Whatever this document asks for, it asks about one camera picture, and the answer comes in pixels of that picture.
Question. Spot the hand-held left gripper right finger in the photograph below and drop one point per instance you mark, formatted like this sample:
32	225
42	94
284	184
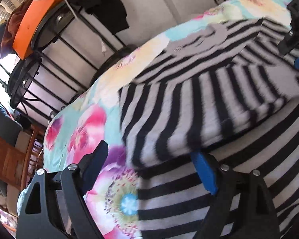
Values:
204	173

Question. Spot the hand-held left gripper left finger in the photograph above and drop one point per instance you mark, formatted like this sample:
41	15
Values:
94	165

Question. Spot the black and white striped garment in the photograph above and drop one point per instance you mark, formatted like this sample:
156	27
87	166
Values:
189	104

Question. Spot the floral blanket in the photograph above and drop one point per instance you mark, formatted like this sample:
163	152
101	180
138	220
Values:
89	129

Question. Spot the wooden chair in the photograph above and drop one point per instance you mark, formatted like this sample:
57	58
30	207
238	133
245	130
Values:
10	154

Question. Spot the dark grey cushion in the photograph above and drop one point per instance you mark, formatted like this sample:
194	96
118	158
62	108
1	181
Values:
2	122

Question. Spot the black metal round-shelf rack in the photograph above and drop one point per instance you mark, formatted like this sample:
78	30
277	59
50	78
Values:
49	28

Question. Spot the orange round object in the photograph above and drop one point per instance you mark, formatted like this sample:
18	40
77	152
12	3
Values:
32	22

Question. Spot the brown cloth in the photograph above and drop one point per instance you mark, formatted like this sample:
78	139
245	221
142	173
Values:
12	25

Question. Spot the black cloth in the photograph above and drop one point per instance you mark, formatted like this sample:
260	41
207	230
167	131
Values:
102	2

